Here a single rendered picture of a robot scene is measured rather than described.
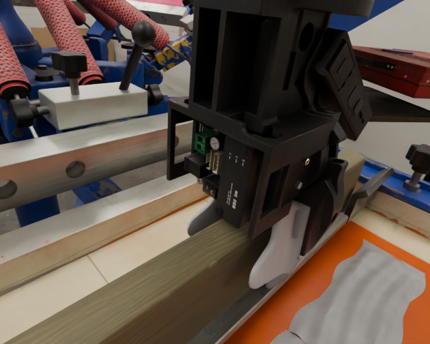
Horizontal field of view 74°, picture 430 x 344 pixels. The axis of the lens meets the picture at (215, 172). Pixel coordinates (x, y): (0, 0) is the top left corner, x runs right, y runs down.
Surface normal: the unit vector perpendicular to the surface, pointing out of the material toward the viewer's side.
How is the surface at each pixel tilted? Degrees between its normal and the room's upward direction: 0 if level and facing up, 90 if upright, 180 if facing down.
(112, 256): 0
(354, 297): 30
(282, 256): 83
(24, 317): 0
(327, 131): 90
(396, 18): 90
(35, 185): 90
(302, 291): 0
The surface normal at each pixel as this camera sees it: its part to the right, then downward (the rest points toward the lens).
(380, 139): -0.71, 0.29
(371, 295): 0.42, -0.57
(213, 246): 0.11, -0.86
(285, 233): 0.71, 0.32
